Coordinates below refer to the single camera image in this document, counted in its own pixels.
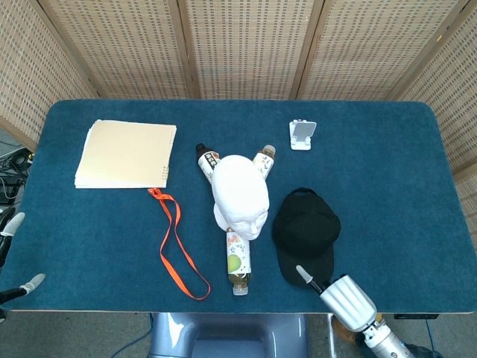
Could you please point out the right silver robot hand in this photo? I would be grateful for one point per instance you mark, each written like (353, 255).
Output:
(346, 302)

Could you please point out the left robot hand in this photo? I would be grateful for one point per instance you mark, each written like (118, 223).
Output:
(16, 220)

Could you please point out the black baseball cap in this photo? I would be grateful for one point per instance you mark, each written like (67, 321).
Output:
(305, 227)

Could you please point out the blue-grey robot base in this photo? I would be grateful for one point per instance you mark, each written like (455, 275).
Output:
(179, 335)

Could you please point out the white foam mannequin head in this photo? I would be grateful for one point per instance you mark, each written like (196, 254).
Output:
(238, 190)

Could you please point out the metal table leg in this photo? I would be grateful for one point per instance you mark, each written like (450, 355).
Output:
(330, 335)

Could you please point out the tea bottle green pear label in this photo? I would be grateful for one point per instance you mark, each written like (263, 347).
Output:
(237, 261)

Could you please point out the blue felt table mat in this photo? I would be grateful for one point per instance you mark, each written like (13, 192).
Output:
(372, 186)

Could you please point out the beige paper folder stack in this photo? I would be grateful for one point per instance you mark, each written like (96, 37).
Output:
(126, 153)

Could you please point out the woven bamboo screen panel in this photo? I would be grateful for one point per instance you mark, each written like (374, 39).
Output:
(30, 67)
(365, 48)
(447, 93)
(249, 48)
(130, 48)

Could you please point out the brown-capped tea bottle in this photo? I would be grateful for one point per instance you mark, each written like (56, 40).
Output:
(265, 160)

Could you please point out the white phone stand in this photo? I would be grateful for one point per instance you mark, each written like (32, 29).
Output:
(302, 134)

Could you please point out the black-capped drink bottle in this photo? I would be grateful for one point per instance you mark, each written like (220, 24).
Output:
(206, 162)

